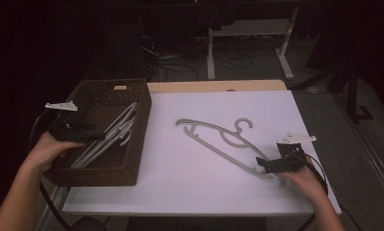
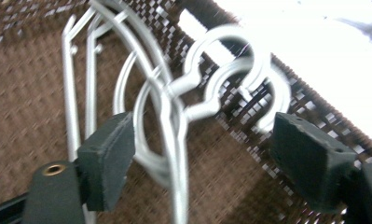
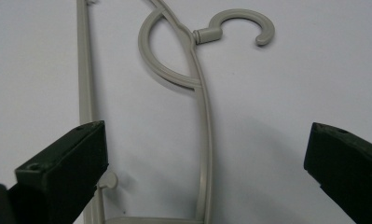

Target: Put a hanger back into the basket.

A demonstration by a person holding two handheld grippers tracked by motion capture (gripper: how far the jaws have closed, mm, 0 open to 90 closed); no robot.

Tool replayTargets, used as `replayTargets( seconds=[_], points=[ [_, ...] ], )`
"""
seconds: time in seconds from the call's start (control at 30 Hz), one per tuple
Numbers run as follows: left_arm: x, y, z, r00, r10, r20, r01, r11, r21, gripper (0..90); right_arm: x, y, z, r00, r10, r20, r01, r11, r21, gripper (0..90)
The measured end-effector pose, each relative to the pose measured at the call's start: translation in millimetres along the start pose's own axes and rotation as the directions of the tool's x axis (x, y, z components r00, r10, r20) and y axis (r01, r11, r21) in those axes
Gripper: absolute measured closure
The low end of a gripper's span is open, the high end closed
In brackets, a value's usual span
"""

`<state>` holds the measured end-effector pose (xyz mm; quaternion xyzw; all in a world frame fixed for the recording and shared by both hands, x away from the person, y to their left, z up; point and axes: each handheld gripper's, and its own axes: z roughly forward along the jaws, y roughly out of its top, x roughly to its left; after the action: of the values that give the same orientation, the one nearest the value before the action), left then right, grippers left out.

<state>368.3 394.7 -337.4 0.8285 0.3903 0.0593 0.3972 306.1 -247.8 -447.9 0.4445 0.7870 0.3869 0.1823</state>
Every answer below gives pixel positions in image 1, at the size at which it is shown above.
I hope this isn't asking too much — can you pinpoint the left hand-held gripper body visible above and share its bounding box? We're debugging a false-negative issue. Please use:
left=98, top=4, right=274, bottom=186
left=44, top=100, right=87, bottom=144

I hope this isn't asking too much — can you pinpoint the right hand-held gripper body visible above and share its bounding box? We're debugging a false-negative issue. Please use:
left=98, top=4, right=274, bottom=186
left=265, top=132, right=318, bottom=175

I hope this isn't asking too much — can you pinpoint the brown woven basket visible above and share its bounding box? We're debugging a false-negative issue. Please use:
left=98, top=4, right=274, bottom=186
left=42, top=78, right=153, bottom=188

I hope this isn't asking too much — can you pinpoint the person's left hand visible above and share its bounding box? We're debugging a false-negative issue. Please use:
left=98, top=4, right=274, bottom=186
left=28, top=130, right=87, bottom=176

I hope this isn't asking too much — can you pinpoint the person's right hand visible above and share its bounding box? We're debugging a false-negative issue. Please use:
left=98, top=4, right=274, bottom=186
left=278, top=156, right=326, bottom=204

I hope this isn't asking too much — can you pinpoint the dark metal stand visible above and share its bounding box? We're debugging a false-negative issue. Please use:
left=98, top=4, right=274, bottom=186
left=290, top=61, right=375, bottom=123

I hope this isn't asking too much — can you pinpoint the white table cover sheet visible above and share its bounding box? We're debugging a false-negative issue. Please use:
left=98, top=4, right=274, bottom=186
left=62, top=90, right=343, bottom=217

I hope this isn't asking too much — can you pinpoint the dark cloth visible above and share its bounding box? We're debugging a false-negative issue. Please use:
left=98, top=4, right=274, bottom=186
left=197, top=0, right=240, bottom=32

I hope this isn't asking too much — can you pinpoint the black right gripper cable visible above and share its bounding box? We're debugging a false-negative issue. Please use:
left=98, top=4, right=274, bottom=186
left=295, top=151, right=330, bottom=231

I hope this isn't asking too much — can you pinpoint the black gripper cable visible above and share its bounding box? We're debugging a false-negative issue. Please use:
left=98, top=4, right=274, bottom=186
left=28, top=108, right=72, bottom=231
left=295, top=151, right=330, bottom=231

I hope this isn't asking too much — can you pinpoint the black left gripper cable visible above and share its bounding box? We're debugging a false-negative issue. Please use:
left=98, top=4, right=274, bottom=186
left=28, top=108, right=72, bottom=231

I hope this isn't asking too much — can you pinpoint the tangle of black floor cables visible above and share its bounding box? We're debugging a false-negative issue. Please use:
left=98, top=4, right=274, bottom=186
left=141, top=33, right=255, bottom=83

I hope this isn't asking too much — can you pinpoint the white metal desk frame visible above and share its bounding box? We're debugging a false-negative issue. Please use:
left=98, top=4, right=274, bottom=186
left=206, top=6, right=300, bottom=81

